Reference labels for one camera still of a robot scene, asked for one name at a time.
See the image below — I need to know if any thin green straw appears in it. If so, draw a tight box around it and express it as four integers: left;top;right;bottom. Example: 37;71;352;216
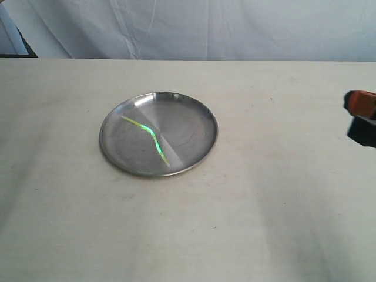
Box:
121;115;170;167

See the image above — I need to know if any white backdrop cloth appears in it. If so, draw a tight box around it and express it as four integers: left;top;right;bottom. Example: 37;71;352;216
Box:
1;1;375;61

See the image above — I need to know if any round silver metal plate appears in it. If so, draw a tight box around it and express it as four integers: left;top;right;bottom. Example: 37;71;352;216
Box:
99;92;219;177

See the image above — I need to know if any white softbox panel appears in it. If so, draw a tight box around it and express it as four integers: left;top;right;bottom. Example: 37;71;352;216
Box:
1;1;29;55

